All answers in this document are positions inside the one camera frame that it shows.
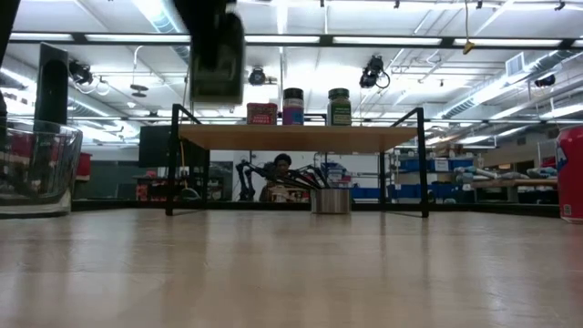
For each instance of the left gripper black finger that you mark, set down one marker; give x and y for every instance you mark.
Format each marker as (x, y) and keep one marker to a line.
(213, 45)

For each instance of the black table frame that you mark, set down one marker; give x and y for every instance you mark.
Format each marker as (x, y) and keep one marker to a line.
(114, 206)

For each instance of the black monitor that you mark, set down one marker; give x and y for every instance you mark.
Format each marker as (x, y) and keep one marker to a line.
(152, 146)

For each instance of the blue storage bin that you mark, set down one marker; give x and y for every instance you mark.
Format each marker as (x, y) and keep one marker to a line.
(423, 165)
(437, 191)

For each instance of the clear glass measuring cup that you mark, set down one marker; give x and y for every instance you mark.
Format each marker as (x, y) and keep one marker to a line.
(36, 168)

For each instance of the wooden shelf black metal frame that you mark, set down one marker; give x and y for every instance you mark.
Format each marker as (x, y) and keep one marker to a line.
(296, 137)

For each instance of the red spice tin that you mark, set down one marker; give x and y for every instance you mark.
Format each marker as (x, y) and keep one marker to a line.
(262, 114)

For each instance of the yellow hanging plug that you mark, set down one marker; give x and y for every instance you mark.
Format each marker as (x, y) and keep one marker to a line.
(468, 47)

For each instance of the black rig camera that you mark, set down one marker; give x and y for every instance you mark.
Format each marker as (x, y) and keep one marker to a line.
(371, 73)
(545, 80)
(257, 76)
(80, 73)

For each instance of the white ceiling air vent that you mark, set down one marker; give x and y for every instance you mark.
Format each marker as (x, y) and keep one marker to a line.
(515, 64)

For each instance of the green oregano spice jar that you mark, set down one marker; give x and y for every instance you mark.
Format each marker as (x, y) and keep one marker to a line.
(339, 111)

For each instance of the red bin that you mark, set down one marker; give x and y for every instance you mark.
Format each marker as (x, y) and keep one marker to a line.
(84, 165)

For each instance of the stainless steel cup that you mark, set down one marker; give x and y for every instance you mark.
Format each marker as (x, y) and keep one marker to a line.
(330, 201)

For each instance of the dark green spice tin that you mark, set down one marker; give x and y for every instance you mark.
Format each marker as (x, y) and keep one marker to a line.
(218, 89)

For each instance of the red soda can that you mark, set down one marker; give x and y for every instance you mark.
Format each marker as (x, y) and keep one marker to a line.
(571, 177)

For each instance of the black overhead rig beam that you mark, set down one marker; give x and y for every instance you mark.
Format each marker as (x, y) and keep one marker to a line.
(387, 35)

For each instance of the person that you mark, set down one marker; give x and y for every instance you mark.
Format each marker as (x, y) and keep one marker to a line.
(282, 163)

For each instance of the purple label spice jar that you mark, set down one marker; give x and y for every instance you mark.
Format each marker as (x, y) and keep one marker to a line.
(293, 109)

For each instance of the wooden workbench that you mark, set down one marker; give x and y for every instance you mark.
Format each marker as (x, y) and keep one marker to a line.
(514, 183)

